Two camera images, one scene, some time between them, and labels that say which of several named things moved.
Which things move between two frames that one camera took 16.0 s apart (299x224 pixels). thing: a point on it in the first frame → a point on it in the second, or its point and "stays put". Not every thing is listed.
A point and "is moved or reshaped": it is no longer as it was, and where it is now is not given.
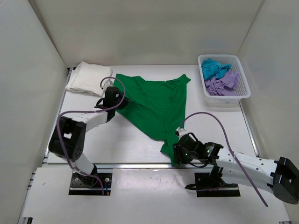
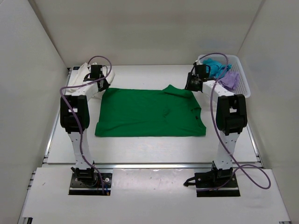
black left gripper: (125, 101) → (107, 85)
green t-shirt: (158, 107) is moved or reshaped
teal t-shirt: (213, 69) stays put
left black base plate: (91, 185) stays put
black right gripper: (178, 158) → (190, 76)
